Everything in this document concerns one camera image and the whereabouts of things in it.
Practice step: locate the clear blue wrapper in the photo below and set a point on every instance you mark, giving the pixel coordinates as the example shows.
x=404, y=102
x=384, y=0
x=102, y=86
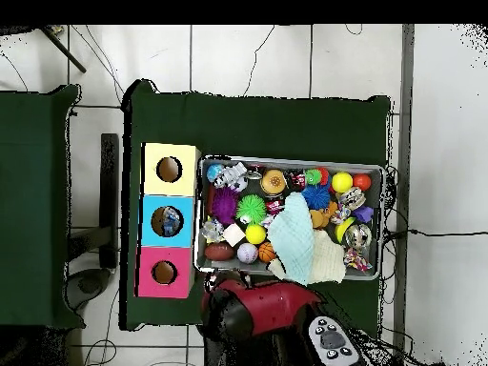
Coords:
x=212, y=230

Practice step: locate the mint green waffle cloth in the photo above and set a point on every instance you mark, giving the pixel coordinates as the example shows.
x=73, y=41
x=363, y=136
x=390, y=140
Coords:
x=291, y=236

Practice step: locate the crushed clear plastic bottle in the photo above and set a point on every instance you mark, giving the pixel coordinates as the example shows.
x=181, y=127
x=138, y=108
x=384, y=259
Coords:
x=171, y=220

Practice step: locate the cream waffle cloth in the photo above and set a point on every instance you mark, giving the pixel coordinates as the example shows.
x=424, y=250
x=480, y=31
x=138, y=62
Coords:
x=329, y=259

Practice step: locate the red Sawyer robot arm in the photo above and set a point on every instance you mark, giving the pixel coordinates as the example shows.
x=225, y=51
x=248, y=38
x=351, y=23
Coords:
x=274, y=309

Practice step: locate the wooden box three holes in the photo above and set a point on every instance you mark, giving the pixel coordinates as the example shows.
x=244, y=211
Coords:
x=187, y=183

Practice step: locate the small brown football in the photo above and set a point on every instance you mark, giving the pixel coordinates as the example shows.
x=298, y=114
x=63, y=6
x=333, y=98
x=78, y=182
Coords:
x=219, y=251

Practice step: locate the small white baseball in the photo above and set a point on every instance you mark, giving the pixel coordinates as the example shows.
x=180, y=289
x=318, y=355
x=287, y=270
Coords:
x=248, y=253

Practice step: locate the plain wooden cube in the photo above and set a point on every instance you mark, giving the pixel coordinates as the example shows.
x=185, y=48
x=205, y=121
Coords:
x=233, y=234

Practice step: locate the small orange basketball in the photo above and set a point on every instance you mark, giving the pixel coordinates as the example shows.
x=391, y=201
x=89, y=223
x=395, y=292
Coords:
x=267, y=252

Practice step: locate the green spiky rubber ball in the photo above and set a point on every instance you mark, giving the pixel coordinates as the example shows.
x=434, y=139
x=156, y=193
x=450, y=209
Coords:
x=251, y=209

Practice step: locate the purple spiky ball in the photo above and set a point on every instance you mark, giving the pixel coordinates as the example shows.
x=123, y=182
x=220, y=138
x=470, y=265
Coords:
x=225, y=205

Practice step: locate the silver toy robot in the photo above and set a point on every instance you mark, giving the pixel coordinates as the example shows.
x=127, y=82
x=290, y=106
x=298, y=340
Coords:
x=228, y=177

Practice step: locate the blue globe ball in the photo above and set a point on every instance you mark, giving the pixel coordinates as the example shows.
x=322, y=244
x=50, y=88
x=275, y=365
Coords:
x=212, y=173

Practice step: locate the blue spiky rubber ball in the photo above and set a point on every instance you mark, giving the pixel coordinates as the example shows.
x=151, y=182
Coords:
x=315, y=197

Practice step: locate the smooth yellow ball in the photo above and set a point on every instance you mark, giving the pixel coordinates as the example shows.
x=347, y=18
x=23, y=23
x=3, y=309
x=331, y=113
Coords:
x=342, y=182

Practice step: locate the dark green table cloth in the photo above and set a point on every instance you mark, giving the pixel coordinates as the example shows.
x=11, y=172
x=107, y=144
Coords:
x=267, y=126

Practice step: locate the dark green side table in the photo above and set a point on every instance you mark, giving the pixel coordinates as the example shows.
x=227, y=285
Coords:
x=34, y=190

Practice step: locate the black tripod leg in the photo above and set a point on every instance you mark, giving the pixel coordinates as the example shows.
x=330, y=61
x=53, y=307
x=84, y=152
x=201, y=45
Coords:
x=65, y=51

